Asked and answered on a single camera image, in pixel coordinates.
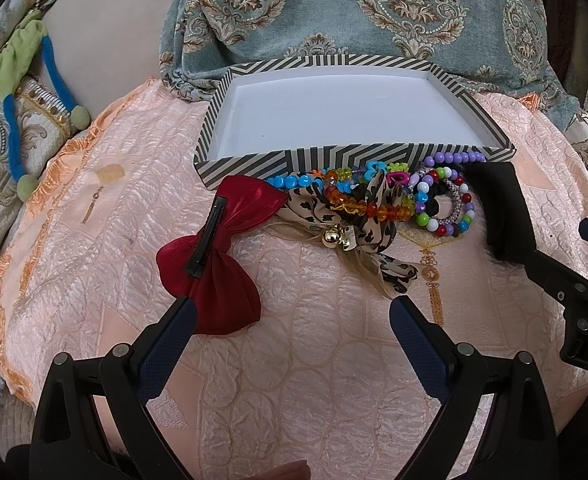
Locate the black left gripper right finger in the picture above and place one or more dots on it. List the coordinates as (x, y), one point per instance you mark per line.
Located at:
(519, 433)

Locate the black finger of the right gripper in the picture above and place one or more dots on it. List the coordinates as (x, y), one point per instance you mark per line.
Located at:
(514, 242)

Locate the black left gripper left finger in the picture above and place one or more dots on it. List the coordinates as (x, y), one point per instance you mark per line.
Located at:
(69, 441)

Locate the black fluffy scrunchie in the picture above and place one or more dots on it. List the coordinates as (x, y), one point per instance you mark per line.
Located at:
(497, 188)

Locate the pink quilted pillow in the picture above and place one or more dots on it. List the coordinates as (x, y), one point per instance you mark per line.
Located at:
(320, 377)

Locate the leopard print bow with bell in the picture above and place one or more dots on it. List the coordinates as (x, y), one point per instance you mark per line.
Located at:
(356, 217)

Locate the red velvet bow hair clip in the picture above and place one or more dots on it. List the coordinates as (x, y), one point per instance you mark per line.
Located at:
(199, 266)

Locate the teal damask cushion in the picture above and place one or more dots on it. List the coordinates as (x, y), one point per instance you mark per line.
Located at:
(488, 45)

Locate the beige floral embroidered cushion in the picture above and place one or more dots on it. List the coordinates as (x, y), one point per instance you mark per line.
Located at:
(44, 126)

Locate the black white striped tray box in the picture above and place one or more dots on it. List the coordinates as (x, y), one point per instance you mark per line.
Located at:
(292, 115)

